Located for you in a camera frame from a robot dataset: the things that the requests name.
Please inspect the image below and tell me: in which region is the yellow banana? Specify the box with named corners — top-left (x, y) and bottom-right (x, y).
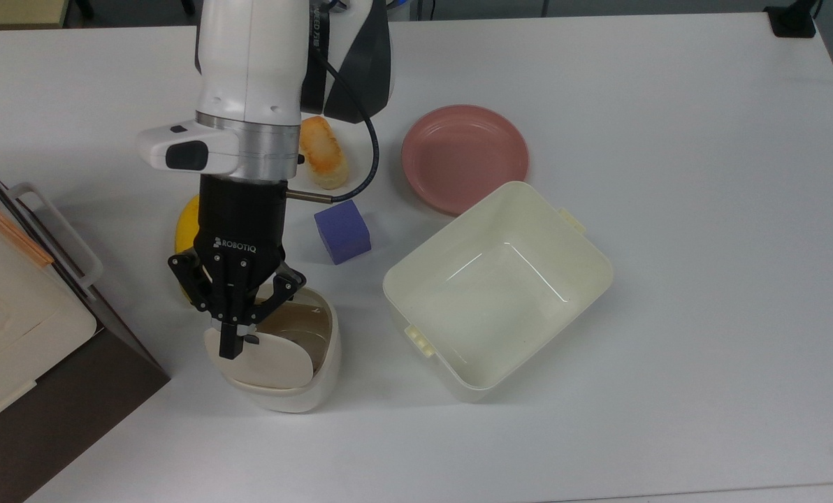
top-left (174, 196), bottom-right (202, 305)

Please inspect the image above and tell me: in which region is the cream plastic bin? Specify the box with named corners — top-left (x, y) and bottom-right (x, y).
top-left (382, 181), bottom-right (614, 404)

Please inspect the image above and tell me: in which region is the beige trash can lid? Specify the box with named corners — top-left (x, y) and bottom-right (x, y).
top-left (203, 327), bottom-right (314, 391)

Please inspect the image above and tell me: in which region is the small beige trash can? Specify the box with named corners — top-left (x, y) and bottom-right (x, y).
top-left (203, 283), bottom-right (340, 414)

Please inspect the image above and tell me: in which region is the pink plate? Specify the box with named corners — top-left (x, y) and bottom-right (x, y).
top-left (400, 105), bottom-right (530, 216)

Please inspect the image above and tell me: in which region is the purple cube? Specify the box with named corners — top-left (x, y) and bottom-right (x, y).
top-left (314, 199), bottom-right (372, 265)

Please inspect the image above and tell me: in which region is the white drawer handle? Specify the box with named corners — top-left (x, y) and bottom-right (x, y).
top-left (8, 182), bottom-right (104, 302)

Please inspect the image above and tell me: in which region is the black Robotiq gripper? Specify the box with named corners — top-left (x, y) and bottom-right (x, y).
top-left (168, 175), bottom-right (307, 360)

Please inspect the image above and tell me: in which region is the dark brown drawer box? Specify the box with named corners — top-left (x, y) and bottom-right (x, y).
top-left (0, 154), bottom-right (171, 503)

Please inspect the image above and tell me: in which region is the toasted bread loaf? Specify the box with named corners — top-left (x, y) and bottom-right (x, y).
top-left (299, 115), bottom-right (351, 191)

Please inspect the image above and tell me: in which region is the yellowish wooden desk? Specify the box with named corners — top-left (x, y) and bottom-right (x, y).
top-left (0, 0), bottom-right (69, 30)

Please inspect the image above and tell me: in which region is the black table clamp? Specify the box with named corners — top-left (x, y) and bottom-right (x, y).
top-left (764, 0), bottom-right (819, 38)

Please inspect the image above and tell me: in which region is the orange tape strip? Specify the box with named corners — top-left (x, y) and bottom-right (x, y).
top-left (0, 205), bottom-right (55, 268)

